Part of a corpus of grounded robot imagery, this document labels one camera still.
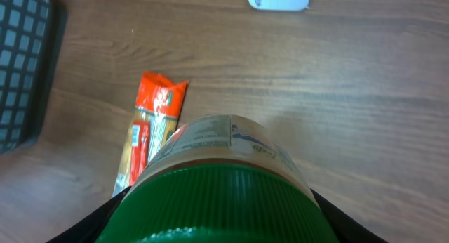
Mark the grey plastic mesh basket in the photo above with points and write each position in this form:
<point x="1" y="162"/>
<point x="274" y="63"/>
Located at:
<point x="31" y="37"/>

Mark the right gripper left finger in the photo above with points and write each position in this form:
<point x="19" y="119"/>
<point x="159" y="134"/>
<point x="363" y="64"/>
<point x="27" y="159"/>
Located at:
<point x="89" y="228"/>

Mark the green lid jar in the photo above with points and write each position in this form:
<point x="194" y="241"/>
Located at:
<point x="221" y="178"/>

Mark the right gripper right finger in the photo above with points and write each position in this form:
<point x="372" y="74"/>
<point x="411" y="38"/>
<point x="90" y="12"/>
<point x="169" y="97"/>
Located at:
<point x="345" y="227"/>

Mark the red cracker sleeve package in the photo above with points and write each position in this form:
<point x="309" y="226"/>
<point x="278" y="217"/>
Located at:
<point x="158" y="106"/>

